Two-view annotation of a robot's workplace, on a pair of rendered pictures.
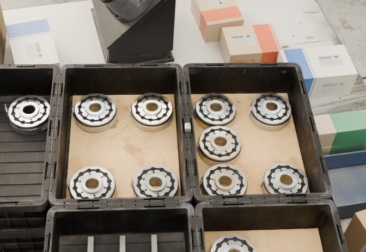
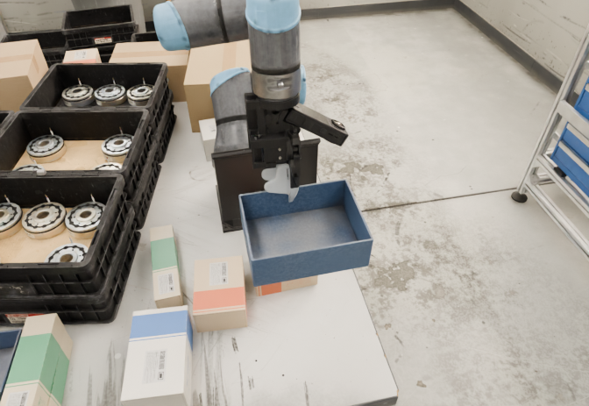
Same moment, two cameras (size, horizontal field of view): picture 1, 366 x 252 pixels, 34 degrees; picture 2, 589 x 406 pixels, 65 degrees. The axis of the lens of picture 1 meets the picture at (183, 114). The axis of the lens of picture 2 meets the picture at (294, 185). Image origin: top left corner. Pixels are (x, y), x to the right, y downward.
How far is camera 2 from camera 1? 1.81 m
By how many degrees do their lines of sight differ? 62
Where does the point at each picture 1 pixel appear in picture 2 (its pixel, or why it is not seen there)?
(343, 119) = (35, 349)
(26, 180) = not seen: hidden behind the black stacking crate
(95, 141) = (95, 152)
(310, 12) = (307, 394)
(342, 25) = not seen: outside the picture
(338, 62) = (149, 376)
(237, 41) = (216, 268)
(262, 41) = (212, 294)
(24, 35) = not seen: hidden behind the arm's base
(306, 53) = (175, 338)
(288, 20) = (287, 358)
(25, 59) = (210, 124)
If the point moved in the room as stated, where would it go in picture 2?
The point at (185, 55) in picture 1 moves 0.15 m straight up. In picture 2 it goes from (231, 243) to (226, 204)
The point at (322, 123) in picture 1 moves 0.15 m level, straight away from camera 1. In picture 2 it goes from (40, 323) to (93, 352)
